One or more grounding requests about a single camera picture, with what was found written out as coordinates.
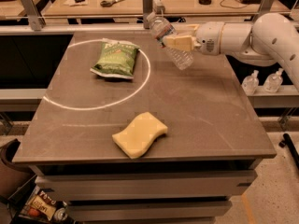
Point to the brown bin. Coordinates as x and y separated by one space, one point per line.
12 175

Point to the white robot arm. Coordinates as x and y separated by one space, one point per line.
270 39

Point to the brown snack box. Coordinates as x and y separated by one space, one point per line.
44 206

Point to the black handled scissors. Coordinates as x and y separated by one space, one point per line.
110 3

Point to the yellow sponge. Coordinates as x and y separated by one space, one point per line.
138 136

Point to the clear plastic water bottle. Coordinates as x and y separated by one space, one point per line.
161 27

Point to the black pole on floor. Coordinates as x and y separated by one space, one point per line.
287 142

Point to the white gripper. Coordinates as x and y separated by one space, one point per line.
207 37

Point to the green chip bag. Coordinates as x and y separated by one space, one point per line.
117 59

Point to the clear sanitizer bottle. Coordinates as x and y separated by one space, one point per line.
273 81
250 83

